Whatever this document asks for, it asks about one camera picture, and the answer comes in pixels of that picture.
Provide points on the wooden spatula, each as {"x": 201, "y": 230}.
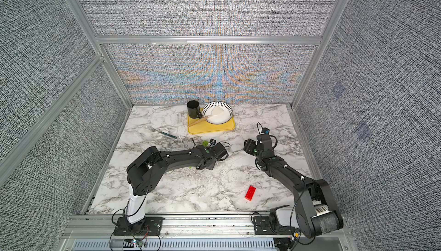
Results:
{"x": 203, "y": 118}

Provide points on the red lego brick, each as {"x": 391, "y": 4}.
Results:
{"x": 250, "y": 193}

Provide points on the black mug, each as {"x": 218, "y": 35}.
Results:
{"x": 193, "y": 108}

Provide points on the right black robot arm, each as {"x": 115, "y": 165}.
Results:
{"x": 315, "y": 208}

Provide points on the yellow tray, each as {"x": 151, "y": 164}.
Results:
{"x": 206, "y": 127}

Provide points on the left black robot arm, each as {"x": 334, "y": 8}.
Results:
{"x": 144, "y": 174}

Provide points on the aluminium front rail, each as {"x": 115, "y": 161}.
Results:
{"x": 175, "y": 225}

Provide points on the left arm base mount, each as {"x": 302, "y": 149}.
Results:
{"x": 148, "y": 226}

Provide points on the white patterned bowl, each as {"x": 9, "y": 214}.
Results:
{"x": 220, "y": 119}

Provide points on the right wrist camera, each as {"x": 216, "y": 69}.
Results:
{"x": 265, "y": 130}

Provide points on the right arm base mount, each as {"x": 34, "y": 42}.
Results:
{"x": 266, "y": 225}

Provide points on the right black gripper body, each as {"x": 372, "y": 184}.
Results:
{"x": 253, "y": 149}

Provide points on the white vented cable duct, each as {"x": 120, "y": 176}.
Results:
{"x": 178, "y": 244}

